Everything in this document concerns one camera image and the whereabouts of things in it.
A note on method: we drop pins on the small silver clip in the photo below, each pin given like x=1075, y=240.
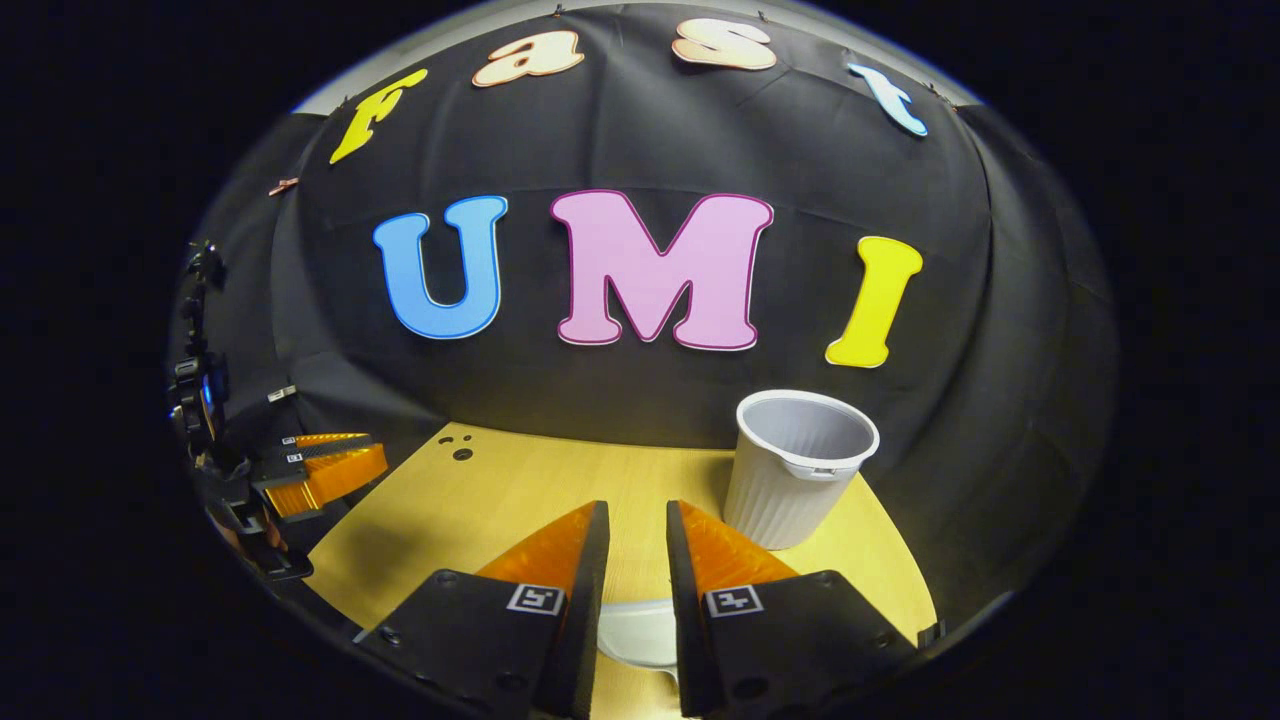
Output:
x=282, y=394

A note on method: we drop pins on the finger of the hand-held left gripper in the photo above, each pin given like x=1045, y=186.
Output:
x=280, y=470
x=320, y=441

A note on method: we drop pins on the white ribbed garbage bin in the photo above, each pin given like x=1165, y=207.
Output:
x=780, y=500

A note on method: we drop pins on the black backdrop cloth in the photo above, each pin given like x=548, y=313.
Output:
x=620, y=130

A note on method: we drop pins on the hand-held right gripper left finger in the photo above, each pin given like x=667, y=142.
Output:
x=585, y=620

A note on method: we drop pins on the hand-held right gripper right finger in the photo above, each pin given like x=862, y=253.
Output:
x=685, y=620

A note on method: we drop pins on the wooden desktop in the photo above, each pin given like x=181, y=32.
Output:
x=520, y=490

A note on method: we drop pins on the small copper clip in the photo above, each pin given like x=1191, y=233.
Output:
x=283, y=187

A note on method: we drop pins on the white dustpan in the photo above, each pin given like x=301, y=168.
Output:
x=640, y=635

